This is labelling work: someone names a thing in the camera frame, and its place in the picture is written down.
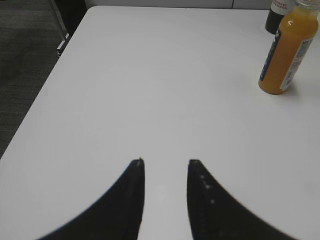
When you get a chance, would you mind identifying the orange juice bottle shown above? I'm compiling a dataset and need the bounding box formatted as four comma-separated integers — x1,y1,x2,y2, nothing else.
258,0,320,95

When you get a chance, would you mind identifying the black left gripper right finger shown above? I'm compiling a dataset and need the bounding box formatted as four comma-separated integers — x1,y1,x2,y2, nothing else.
187,159,292,240

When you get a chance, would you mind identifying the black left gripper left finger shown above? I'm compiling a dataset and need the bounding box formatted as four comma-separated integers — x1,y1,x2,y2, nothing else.
42,158,145,240

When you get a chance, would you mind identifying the metal table leg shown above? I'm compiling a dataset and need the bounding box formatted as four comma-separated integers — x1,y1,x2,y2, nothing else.
48,0,70,57

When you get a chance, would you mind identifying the dark red wine bottle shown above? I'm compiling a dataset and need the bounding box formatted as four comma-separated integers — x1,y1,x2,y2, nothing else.
265,0,291,34

